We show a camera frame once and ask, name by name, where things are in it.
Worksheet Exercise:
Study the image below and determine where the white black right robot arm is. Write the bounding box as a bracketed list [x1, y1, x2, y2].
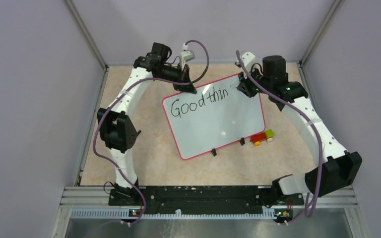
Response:
[236, 52, 363, 204]

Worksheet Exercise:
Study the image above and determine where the black whiteboard clip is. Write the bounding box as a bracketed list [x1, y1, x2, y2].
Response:
[239, 137, 246, 146]
[211, 148, 217, 157]

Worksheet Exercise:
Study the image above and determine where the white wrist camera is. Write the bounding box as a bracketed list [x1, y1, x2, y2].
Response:
[235, 51, 256, 79]
[179, 44, 195, 70]

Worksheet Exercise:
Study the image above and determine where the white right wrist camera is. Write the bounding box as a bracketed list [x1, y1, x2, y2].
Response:
[235, 51, 256, 79]

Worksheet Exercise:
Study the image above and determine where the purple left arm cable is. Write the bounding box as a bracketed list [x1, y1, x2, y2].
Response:
[92, 40, 210, 227]

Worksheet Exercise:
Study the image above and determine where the aluminium frame rail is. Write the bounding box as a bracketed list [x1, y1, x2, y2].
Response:
[51, 185, 370, 238]

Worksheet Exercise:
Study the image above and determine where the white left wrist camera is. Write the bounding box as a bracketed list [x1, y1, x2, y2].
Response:
[179, 44, 195, 70]

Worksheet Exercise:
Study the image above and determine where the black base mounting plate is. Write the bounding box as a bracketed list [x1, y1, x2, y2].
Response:
[108, 185, 304, 215]

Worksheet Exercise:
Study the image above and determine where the pink framed whiteboard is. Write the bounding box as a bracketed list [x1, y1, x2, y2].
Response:
[162, 74, 266, 160]

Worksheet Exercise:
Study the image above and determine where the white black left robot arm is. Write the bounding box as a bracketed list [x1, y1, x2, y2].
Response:
[95, 42, 197, 205]

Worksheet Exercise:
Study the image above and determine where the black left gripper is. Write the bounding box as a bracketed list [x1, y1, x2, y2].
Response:
[157, 63, 196, 94]

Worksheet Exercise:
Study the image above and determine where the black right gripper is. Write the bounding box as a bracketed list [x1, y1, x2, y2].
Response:
[238, 65, 272, 98]

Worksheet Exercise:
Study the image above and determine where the green lego brick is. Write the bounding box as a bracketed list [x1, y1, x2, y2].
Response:
[264, 129, 275, 139]

